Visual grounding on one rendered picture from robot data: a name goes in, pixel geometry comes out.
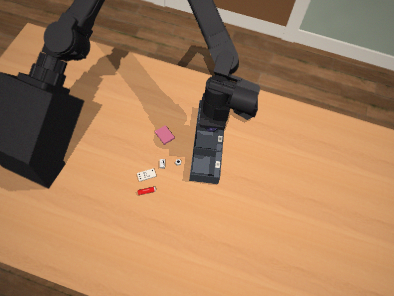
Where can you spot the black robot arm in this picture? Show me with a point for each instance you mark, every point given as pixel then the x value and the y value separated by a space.
pixel 68 39

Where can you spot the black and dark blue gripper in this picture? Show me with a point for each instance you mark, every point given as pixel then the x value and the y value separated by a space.
pixel 207 115

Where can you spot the dark grey rack of bins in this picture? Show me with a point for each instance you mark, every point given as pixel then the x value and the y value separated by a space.
pixel 207 154

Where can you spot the white domino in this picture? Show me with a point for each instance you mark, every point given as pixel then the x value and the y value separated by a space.
pixel 148 174

